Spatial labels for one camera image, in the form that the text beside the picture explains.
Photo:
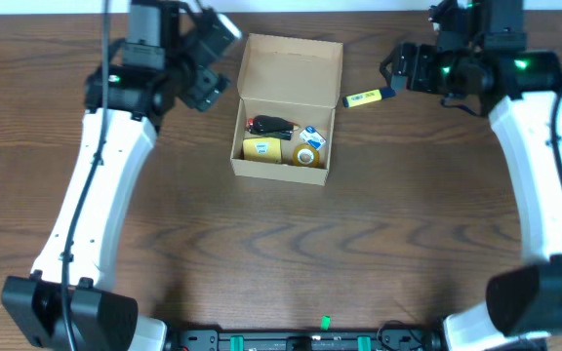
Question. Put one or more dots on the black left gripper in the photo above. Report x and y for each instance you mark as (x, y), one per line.
(203, 90)

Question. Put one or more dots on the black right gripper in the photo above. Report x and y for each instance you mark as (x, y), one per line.
(409, 68)

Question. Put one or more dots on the yellow highlighter with blue cap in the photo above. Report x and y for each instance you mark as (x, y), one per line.
(368, 97)

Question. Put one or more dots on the black teardrop tape dispenser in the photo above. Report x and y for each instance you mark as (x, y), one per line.
(269, 124)

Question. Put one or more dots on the cardboard box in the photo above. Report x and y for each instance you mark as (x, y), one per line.
(298, 80)

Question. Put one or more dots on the yellow sticky note pad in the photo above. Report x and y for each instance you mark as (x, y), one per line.
(262, 149)

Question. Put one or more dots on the small white blue eraser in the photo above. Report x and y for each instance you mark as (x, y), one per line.
(309, 135)

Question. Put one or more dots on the yellow tape roll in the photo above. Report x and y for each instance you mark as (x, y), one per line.
(306, 155)

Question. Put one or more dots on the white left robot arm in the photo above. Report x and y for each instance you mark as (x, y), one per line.
(67, 301)

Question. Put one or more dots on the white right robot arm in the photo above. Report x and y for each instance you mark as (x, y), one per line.
(481, 50)

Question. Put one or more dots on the red black stapler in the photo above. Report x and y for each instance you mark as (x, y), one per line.
(279, 135)

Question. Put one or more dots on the small green clip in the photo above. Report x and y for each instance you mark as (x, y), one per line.
(325, 323)

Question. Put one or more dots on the black mounting rail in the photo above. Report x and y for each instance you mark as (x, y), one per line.
(391, 336)

